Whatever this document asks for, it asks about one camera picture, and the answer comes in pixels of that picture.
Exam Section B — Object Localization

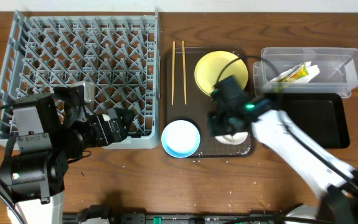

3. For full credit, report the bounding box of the black rail at table edge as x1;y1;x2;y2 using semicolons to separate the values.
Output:
62;203;319;224

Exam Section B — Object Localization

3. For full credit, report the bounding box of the wooden chopstick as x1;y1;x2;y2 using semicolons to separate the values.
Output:
182;40;187;105
171;40;176;105

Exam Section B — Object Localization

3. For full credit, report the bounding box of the white pink bowl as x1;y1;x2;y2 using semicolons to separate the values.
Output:
215;132;248;145

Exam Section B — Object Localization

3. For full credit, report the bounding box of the left wooden chopstick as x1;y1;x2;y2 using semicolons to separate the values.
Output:
171;40;176;105

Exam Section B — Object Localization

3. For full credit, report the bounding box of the dark brown serving tray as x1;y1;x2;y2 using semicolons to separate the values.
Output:
163;46;256;159

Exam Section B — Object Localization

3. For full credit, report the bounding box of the right wooden chopstick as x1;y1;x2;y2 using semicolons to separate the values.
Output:
182;40;187;105

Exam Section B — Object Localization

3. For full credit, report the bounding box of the green orange snack wrapper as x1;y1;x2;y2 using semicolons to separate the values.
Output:
280;62;311;82

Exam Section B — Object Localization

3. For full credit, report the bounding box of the grey plastic dish rack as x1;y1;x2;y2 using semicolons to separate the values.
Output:
0;11;161;149

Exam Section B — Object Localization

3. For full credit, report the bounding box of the white napkin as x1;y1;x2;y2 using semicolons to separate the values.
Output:
270;65;320;83

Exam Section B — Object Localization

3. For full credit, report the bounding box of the clear plastic bin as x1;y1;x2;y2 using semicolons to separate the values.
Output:
253;47;358;98

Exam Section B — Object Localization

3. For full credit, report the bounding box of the yellow plate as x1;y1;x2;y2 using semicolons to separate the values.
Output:
194;51;248;96

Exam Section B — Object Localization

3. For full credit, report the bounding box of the black waste tray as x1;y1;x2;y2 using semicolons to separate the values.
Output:
282;93;351;149

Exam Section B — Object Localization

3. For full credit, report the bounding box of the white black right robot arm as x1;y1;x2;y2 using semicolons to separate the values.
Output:
208;76;358;223

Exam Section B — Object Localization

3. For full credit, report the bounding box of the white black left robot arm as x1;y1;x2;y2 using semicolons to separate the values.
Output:
0;85;134;223

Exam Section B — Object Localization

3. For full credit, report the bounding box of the light blue bowl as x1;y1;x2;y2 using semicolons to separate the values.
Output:
161;119;200;159

